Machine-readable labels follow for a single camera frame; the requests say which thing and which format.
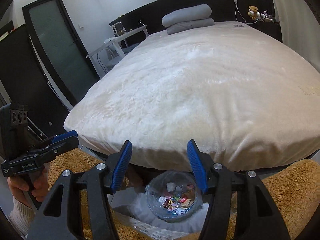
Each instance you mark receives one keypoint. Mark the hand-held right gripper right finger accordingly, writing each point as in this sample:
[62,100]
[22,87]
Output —
[197,167]

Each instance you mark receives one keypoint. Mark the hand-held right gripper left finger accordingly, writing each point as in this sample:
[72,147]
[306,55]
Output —
[121,167]

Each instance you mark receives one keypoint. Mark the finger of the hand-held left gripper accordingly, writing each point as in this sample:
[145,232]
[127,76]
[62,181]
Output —
[57,151]
[63,136]

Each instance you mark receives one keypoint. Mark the white tissue ball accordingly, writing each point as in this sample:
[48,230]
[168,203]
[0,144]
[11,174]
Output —
[170,186]

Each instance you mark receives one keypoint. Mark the heap of colourful wrappers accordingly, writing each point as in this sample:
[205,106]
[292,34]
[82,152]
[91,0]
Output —
[175,202]

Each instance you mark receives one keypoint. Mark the bin with clear plastic liner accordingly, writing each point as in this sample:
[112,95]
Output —
[152,205]

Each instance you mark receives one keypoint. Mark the person's left forearm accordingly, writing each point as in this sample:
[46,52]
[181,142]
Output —
[22,217]

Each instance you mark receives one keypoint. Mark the person's left hand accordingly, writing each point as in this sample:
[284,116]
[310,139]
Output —
[41,182]

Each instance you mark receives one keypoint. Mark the white plastic packaging bag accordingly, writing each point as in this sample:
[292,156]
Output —
[140,217]

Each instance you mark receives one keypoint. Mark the black wardrobe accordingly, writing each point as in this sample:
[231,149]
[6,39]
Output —
[25,80]

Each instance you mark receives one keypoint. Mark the beige bed blanket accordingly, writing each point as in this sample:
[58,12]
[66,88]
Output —
[187,92]

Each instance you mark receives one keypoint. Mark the grey seat cushion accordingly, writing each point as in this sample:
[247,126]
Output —
[115,60]
[132,48]

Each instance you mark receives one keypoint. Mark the black framed glass door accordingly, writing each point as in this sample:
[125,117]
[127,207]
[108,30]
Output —
[57,42]

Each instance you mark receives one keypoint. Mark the brown fuzzy plush fabric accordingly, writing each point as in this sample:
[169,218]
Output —
[287,200]

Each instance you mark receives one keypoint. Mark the white chair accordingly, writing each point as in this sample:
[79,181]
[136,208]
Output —
[110,40]

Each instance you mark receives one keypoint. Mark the grey folded duvet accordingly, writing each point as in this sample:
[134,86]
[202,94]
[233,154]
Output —
[187,15]

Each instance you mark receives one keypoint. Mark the brown teddy bear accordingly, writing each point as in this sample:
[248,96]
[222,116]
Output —
[253,12]

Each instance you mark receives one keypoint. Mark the group of small toiletry bottles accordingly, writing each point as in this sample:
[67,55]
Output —
[267,17]

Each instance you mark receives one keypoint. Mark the black headboard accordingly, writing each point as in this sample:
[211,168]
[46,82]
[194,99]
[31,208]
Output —
[220,2]

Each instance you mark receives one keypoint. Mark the cream curtain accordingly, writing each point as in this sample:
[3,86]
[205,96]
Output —
[295,17]

